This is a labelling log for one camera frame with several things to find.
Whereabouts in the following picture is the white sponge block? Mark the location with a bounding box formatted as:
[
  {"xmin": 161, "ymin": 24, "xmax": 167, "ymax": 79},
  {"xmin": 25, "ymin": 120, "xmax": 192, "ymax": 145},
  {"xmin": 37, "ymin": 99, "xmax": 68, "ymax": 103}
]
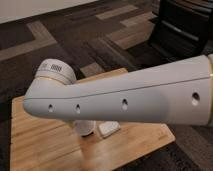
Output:
[{"xmin": 98, "ymin": 121, "xmax": 120, "ymax": 138}]

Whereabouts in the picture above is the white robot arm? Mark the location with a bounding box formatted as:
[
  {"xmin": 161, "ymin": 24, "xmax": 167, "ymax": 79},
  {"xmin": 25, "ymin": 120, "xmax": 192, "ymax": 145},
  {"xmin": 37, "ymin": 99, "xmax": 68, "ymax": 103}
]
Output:
[{"xmin": 23, "ymin": 54, "xmax": 213, "ymax": 126}]

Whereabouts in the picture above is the black cabinet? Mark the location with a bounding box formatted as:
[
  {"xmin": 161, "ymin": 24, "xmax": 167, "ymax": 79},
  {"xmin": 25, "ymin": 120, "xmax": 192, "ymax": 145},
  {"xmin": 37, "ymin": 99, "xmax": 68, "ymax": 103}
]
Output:
[{"xmin": 148, "ymin": 0, "xmax": 213, "ymax": 59}]

